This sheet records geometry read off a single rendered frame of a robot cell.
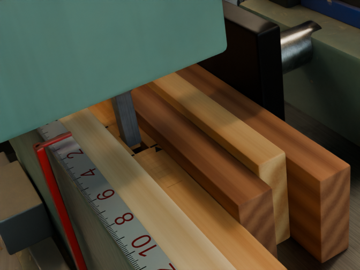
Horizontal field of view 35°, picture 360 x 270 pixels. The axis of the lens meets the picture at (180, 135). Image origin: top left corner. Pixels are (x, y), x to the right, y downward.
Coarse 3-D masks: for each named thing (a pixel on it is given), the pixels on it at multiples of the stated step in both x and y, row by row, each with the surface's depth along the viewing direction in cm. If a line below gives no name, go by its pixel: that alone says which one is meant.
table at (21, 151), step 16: (288, 112) 39; (304, 128) 37; (320, 128) 37; (16, 144) 46; (320, 144) 36; (336, 144) 35; (352, 144) 35; (32, 160) 40; (352, 160) 34; (32, 176) 45; (352, 176) 33; (48, 192) 39; (352, 192) 32; (352, 208) 30; (352, 224) 30; (80, 240) 33; (288, 240) 29; (352, 240) 29; (288, 256) 28; (304, 256) 28; (336, 256) 28; (352, 256) 28
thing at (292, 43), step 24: (240, 24) 29; (264, 24) 29; (312, 24) 35; (240, 48) 30; (264, 48) 29; (288, 48) 34; (312, 48) 35; (216, 72) 34; (240, 72) 31; (264, 72) 29; (264, 96) 30
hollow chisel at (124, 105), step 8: (120, 96) 30; (128, 96) 30; (112, 104) 31; (120, 104) 30; (128, 104) 30; (120, 112) 30; (128, 112) 31; (120, 120) 31; (128, 120) 31; (136, 120) 31; (120, 128) 31; (128, 128) 31; (136, 128) 31; (128, 136) 31; (136, 136) 32; (128, 144) 31; (136, 144) 32
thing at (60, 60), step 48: (0, 0) 22; (48, 0) 23; (96, 0) 24; (144, 0) 25; (192, 0) 26; (0, 48) 22; (48, 48) 23; (96, 48) 25; (144, 48) 26; (192, 48) 27; (0, 96) 23; (48, 96) 24; (96, 96) 26
